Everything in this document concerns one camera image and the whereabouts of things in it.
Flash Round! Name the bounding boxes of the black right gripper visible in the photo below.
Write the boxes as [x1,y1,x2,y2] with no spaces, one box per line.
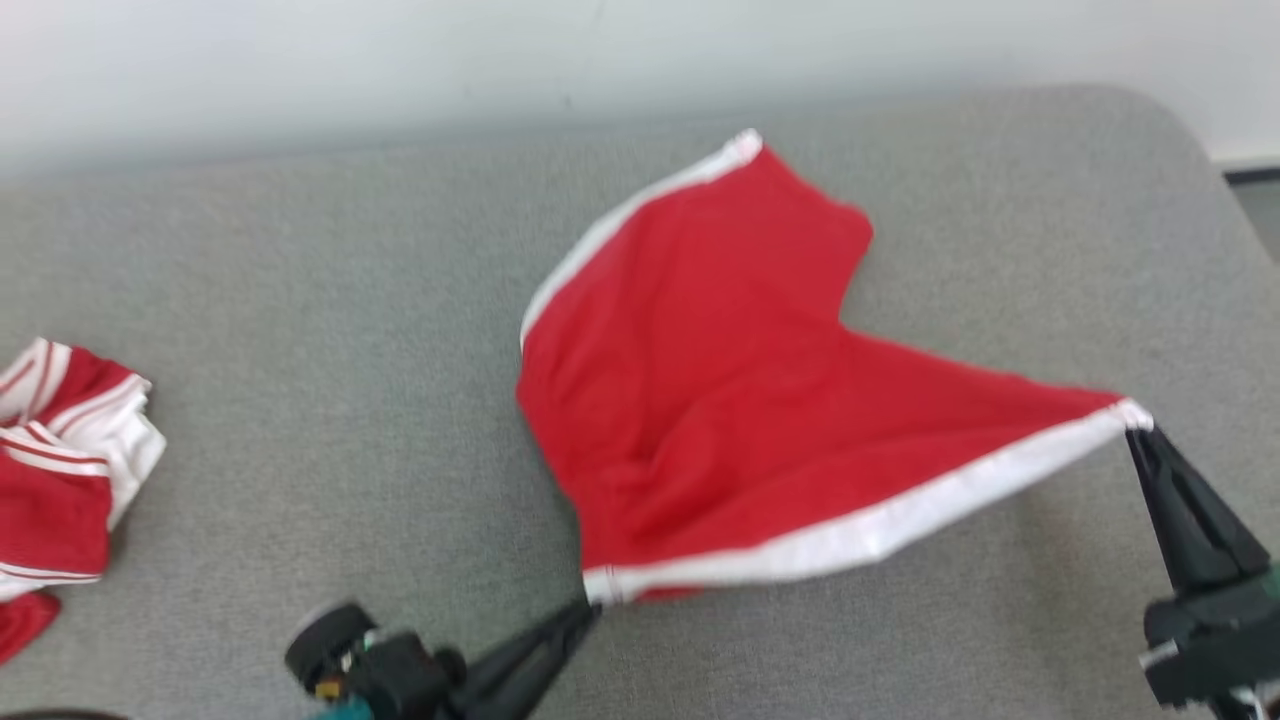
[1128,428,1280,706]

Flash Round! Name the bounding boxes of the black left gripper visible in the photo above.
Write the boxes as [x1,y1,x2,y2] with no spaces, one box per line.
[320,603,604,720]

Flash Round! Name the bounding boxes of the red shorts with white trim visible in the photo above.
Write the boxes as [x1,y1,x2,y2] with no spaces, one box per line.
[515,128,1156,608]

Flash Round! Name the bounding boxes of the red and white striped shirt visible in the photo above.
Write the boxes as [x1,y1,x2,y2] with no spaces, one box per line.
[0,337,168,666]

